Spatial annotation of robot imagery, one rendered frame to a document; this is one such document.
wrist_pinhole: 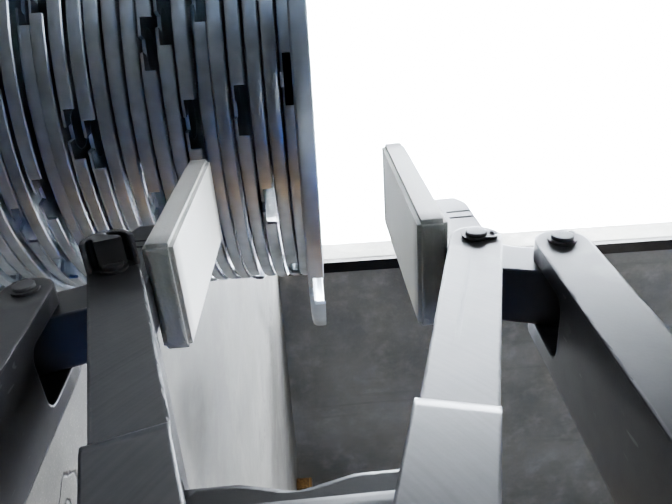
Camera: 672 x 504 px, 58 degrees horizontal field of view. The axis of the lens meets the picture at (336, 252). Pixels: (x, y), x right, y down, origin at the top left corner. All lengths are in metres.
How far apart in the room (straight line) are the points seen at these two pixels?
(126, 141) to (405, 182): 0.20
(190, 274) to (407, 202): 0.06
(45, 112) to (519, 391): 5.09
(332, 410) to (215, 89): 4.84
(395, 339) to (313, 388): 0.78
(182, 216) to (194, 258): 0.01
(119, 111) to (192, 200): 0.16
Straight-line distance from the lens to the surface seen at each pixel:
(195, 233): 0.18
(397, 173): 0.18
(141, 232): 0.18
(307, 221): 0.27
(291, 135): 0.33
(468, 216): 0.17
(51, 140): 0.35
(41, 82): 0.35
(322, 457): 5.47
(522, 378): 5.24
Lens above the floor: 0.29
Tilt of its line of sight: 2 degrees up
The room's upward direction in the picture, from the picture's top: 86 degrees clockwise
